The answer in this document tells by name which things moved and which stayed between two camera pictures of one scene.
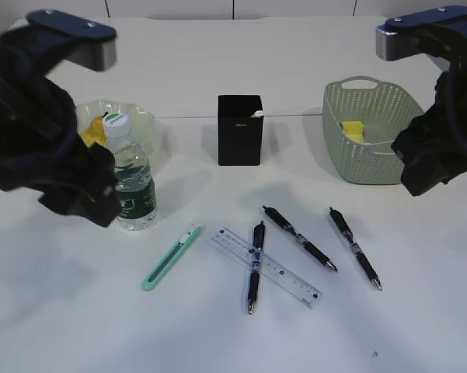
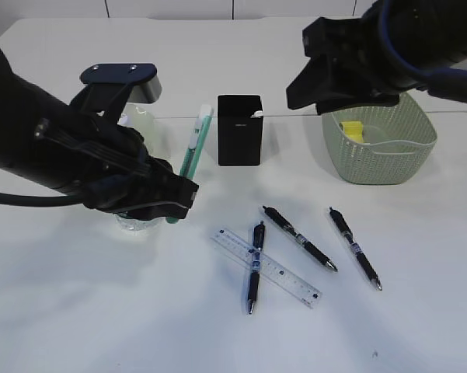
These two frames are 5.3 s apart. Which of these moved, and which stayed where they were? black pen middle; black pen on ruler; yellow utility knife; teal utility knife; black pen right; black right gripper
Moved: black right gripper; teal utility knife
Stayed: black pen on ruler; black pen middle; yellow utility knife; black pen right
